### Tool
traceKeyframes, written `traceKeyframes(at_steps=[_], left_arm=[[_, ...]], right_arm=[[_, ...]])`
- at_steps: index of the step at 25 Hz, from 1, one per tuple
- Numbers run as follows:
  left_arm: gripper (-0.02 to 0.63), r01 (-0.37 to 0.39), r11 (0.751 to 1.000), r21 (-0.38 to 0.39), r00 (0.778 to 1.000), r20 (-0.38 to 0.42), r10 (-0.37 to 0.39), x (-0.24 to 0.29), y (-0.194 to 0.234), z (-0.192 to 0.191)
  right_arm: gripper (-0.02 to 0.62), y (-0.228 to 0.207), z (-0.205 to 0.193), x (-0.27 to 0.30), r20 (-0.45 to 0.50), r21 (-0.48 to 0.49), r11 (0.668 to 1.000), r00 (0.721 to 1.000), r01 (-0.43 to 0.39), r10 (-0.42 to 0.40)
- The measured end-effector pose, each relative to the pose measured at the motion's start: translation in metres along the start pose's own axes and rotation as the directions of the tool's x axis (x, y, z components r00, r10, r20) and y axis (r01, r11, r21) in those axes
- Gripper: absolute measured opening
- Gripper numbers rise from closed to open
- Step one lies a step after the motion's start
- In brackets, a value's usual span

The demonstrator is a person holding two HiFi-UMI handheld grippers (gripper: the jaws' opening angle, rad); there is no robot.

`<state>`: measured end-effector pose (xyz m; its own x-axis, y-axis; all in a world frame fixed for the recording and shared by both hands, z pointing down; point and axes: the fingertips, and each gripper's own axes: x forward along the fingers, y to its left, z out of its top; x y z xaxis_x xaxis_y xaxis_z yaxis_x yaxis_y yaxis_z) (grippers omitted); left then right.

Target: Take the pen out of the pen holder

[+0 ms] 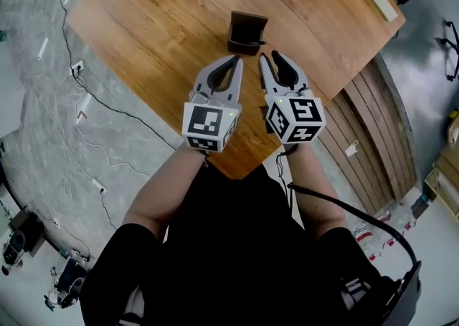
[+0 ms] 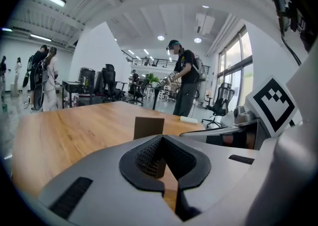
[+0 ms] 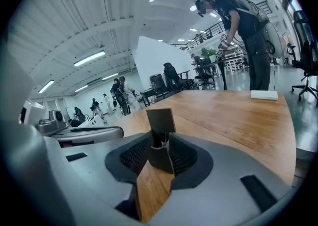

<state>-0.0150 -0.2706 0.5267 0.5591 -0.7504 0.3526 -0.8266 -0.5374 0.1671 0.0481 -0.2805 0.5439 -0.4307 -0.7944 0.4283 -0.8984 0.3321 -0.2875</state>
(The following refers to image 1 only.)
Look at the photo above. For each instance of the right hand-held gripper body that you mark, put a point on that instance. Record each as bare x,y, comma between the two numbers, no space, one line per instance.
305,111

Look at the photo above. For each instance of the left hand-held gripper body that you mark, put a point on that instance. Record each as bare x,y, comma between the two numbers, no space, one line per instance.
206,120

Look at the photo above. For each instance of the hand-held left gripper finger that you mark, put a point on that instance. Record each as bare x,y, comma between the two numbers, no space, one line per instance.
236,82
206,74

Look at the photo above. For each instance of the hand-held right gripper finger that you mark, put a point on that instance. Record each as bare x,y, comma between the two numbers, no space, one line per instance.
267,74
292,74

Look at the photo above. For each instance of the dark brown wooden pen holder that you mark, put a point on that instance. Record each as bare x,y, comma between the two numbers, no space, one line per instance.
247,25

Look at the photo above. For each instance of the person's right forearm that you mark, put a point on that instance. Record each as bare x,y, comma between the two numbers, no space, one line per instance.
315,181

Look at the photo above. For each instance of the person's left forearm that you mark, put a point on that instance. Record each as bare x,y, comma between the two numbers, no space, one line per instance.
168,188

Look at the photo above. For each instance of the white paper tag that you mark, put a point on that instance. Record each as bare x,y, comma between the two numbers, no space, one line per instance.
351,149

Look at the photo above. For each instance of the wooden slatted panel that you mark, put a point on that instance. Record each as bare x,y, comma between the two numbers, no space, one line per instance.
373,138

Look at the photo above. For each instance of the white rectangular block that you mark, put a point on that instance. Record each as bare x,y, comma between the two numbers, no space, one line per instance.
380,0

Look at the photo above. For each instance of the white paper with red mark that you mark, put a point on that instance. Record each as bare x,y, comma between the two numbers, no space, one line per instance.
83,109

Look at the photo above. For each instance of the white power strip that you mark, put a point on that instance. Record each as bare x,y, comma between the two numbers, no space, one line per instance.
98,185

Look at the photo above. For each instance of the person's black clothing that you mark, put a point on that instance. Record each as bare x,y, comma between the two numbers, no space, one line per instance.
229,245

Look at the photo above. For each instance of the group of red-capped clear bottles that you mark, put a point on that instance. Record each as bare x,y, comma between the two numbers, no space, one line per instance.
373,238

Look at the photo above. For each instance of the yellow object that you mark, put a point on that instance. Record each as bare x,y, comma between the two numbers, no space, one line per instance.
454,127

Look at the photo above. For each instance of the cardboard box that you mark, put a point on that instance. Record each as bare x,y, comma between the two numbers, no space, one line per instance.
444,185

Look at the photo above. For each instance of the black tripod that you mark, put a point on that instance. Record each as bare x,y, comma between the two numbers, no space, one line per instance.
452,50

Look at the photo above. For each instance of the white short stick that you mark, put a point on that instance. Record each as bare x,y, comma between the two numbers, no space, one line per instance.
42,48

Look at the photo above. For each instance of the black waist pack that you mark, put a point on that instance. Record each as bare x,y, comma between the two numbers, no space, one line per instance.
407,292

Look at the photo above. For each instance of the black wheeled equipment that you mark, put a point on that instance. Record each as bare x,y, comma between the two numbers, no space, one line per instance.
68,281

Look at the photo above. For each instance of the black and grey floor machine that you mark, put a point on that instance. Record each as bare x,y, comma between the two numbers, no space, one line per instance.
21,238

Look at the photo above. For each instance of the white wall-type power socket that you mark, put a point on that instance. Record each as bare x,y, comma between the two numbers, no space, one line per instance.
77,67

